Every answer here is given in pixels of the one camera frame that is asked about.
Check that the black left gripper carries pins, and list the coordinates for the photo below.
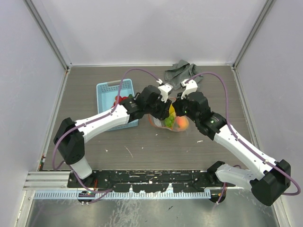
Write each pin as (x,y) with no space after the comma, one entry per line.
(163,112)

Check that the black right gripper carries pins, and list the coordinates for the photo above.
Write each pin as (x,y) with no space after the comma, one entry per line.
(177,104)

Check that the yellow banana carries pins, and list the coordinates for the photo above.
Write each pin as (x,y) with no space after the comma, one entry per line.
(172,110)

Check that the clear zip top bag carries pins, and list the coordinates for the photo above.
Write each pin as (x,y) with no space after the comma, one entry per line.
(160,124)

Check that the red strawberry cluster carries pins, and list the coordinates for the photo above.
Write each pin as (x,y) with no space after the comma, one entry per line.
(118,99)

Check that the blue plastic basket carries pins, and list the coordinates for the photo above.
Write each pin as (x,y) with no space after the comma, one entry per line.
(107,91)

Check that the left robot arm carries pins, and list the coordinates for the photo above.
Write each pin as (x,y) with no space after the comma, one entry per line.
(72,136)

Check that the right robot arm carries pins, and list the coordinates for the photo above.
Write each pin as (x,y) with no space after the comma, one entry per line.
(265,177)

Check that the grey crumpled cloth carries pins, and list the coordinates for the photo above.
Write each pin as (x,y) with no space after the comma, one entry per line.
(180,71)

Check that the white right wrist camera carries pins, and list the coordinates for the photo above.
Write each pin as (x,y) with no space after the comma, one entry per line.
(190,86)

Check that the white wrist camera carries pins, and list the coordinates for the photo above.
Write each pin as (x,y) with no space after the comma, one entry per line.
(190,86)
(165,90)

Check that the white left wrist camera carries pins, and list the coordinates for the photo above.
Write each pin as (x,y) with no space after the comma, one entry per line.
(165,90)

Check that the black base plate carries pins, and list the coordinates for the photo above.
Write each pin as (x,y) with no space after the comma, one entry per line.
(151,181)

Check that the blue slotted cable duct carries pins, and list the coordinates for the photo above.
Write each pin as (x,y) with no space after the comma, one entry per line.
(82,195)

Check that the aluminium frame rail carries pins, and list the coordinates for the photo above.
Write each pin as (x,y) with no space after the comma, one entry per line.
(46,180)

